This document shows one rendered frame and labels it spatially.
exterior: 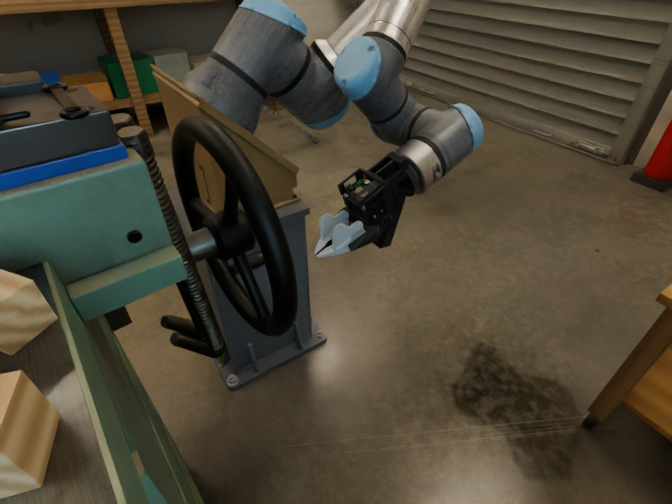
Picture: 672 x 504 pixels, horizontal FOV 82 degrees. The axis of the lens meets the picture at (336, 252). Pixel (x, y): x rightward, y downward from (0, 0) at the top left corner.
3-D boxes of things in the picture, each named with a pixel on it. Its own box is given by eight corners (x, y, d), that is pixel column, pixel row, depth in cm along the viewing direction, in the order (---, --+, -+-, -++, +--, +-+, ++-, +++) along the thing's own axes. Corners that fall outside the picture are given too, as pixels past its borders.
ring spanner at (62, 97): (93, 117, 28) (91, 110, 28) (63, 123, 27) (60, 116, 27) (67, 85, 34) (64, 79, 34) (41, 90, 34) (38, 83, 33)
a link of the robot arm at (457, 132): (449, 136, 79) (491, 150, 72) (406, 171, 76) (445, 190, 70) (445, 94, 72) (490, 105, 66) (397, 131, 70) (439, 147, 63)
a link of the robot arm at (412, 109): (380, 77, 77) (426, 88, 69) (406, 110, 86) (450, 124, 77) (354, 117, 78) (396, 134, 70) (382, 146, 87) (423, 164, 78)
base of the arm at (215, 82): (171, 77, 91) (193, 40, 90) (236, 123, 105) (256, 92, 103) (193, 92, 78) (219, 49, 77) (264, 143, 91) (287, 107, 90)
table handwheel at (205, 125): (339, 260, 35) (191, 55, 43) (96, 385, 25) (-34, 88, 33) (287, 351, 58) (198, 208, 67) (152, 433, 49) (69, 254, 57)
